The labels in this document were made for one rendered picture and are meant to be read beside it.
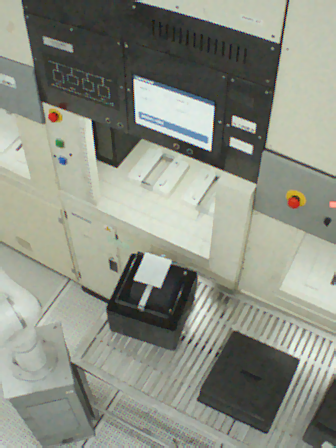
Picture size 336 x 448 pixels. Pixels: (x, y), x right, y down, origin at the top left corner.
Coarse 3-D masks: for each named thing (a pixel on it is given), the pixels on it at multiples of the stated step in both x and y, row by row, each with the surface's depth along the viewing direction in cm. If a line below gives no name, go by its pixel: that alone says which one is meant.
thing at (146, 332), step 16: (192, 272) 218; (192, 288) 213; (112, 304) 214; (192, 304) 225; (112, 320) 212; (128, 320) 207; (176, 320) 221; (128, 336) 219; (144, 336) 213; (160, 336) 209; (176, 336) 207
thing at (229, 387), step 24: (240, 336) 208; (216, 360) 202; (240, 360) 202; (264, 360) 202; (288, 360) 201; (216, 384) 196; (240, 384) 196; (264, 384) 196; (288, 384) 196; (216, 408) 200; (240, 408) 190; (264, 408) 190; (264, 432) 194
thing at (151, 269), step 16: (144, 256) 203; (160, 256) 213; (128, 272) 211; (144, 272) 199; (160, 272) 199; (176, 272) 216; (128, 288) 216; (160, 288) 196; (128, 304) 203; (144, 304) 200; (176, 304) 210; (144, 320) 210; (160, 320) 205
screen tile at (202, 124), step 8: (176, 96) 171; (176, 104) 174; (184, 104) 172; (192, 104) 170; (176, 112) 176; (192, 112) 173; (200, 112) 171; (208, 112) 170; (176, 120) 179; (184, 120) 177; (192, 120) 176; (200, 120) 174; (208, 120) 172; (200, 128) 176; (208, 128) 175
